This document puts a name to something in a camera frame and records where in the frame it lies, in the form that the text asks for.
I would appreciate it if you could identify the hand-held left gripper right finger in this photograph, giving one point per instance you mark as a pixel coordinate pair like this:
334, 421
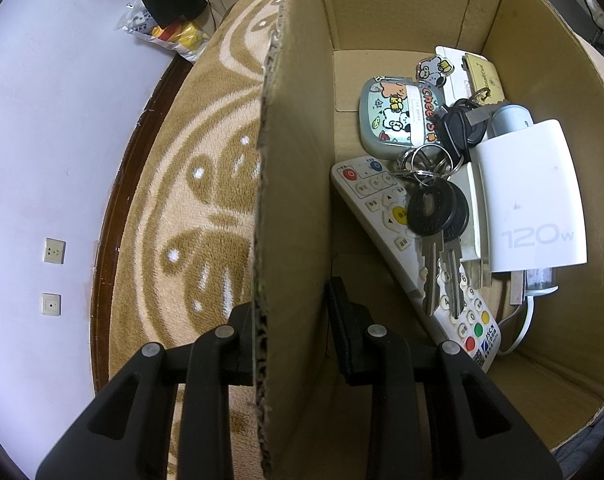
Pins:
344, 325

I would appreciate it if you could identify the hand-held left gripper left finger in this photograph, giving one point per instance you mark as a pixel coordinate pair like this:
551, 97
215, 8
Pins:
232, 355

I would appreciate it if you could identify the white remote control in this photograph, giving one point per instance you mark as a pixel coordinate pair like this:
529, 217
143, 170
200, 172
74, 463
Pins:
366, 185

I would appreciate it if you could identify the bunch of black keys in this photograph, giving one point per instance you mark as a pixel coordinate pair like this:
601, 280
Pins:
434, 210

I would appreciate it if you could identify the cartoon printed case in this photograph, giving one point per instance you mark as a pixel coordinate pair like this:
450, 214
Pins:
391, 115

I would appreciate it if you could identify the large white charger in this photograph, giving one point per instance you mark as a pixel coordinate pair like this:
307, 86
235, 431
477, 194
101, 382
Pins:
526, 195

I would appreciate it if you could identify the brown cardboard box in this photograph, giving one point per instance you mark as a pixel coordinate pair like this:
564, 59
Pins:
302, 85

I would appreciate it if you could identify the white tube bottle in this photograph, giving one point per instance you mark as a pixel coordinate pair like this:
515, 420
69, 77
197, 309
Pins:
454, 91

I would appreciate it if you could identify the white cylindrical power bank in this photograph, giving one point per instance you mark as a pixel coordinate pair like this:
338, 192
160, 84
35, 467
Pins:
509, 120

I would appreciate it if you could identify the cartoon acrylic charm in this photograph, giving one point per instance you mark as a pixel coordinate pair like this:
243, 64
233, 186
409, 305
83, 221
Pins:
434, 67

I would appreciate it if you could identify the gold rectangular tag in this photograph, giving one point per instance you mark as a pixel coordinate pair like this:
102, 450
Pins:
481, 72

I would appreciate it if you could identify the clear plastic snack bag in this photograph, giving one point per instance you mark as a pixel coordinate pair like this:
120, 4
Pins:
177, 35

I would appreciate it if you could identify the dark wooden bed frame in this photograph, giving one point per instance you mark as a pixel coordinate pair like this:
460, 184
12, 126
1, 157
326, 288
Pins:
101, 285

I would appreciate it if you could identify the plain wall socket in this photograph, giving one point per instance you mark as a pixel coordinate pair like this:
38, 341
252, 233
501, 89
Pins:
50, 304

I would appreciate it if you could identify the wall socket with holes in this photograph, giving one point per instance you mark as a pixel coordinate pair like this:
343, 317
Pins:
53, 252

